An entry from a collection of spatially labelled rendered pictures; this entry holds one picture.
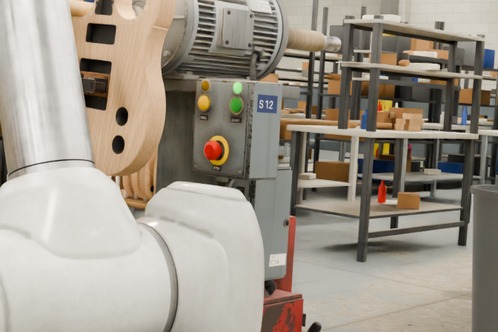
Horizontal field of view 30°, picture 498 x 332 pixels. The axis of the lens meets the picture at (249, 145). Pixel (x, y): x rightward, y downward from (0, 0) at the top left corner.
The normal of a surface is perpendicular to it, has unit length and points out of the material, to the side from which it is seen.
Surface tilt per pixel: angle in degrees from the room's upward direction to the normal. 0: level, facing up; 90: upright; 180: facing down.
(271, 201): 90
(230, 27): 90
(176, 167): 90
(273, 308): 90
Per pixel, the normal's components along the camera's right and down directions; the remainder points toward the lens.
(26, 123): -0.27, -0.16
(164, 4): 0.75, 0.15
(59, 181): 0.14, -0.75
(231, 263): 0.46, 0.02
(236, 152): -0.66, 0.00
